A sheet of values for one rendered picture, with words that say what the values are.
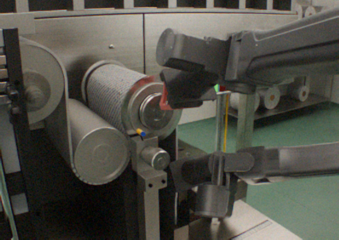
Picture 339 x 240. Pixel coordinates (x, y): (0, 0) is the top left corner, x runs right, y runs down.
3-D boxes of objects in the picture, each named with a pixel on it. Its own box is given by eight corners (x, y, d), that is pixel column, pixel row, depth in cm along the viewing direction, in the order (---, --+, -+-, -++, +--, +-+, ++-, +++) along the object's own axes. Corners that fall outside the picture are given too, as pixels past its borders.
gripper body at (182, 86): (212, 102, 63) (237, 85, 57) (167, 107, 57) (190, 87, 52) (201, 72, 65) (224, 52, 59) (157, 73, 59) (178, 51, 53)
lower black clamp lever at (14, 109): (11, 117, 37) (9, 105, 37) (9, 125, 41) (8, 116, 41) (22, 114, 38) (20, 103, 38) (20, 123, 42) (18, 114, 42)
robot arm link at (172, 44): (260, 96, 47) (269, 36, 46) (190, 80, 41) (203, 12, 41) (212, 90, 57) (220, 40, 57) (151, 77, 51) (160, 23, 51)
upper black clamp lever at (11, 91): (9, 103, 37) (7, 92, 36) (4, 93, 40) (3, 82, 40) (20, 101, 37) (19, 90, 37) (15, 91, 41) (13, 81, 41)
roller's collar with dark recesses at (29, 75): (13, 115, 50) (8, 75, 48) (9, 106, 55) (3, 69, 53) (52, 108, 53) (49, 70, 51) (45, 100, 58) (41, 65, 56)
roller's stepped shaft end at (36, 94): (28, 114, 45) (25, 91, 44) (22, 103, 50) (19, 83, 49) (50, 110, 47) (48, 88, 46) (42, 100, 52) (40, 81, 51)
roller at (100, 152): (77, 190, 65) (71, 133, 61) (48, 146, 85) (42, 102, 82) (131, 175, 71) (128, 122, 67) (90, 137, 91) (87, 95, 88)
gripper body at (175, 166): (210, 180, 77) (230, 177, 70) (172, 193, 71) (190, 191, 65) (202, 153, 78) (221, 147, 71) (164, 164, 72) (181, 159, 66)
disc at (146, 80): (121, 149, 68) (121, 77, 64) (120, 148, 69) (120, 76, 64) (181, 138, 76) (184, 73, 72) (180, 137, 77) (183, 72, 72)
